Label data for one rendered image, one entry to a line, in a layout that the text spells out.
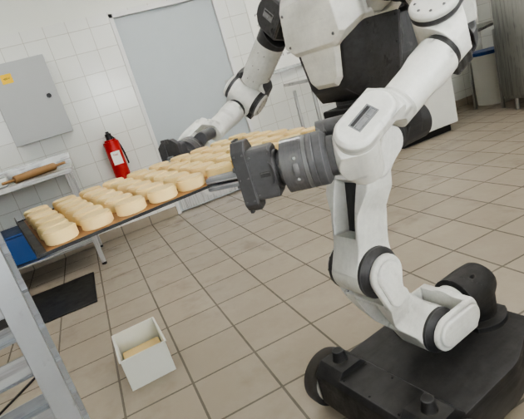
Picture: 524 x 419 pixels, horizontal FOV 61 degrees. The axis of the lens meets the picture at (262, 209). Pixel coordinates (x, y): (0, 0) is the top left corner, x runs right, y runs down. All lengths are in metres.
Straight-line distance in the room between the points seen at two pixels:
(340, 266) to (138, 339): 1.44
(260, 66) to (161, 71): 3.51
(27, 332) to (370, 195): 0.83
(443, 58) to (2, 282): 0.70
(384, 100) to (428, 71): 0.10
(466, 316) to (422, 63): 0.95
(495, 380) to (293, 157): 1.02
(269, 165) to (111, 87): 4.13
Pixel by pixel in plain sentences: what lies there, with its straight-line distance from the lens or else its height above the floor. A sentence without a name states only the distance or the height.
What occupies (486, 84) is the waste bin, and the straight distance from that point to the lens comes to 6.43.
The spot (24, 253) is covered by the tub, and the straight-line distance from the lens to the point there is 4.28.
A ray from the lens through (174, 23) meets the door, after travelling 5.01.
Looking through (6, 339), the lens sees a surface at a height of 0.77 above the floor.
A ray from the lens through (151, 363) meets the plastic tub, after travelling 2.21.
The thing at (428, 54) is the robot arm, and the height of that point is 1.11.
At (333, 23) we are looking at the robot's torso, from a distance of 1.10.
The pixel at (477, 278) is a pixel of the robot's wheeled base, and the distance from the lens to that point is 1.65.
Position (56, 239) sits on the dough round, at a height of 1.01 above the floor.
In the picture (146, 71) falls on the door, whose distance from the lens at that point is 4.88.
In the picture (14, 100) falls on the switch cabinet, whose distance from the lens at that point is 4.60.
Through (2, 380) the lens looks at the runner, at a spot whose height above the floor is 0.87.
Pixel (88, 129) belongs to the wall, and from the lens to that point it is 4.77.
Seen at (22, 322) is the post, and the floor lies 0.94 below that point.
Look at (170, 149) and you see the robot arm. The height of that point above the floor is 1.04.
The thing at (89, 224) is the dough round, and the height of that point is 1.02.
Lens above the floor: 1.15
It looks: 16 degrees down
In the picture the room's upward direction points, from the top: 17 degrees counter-clockwise
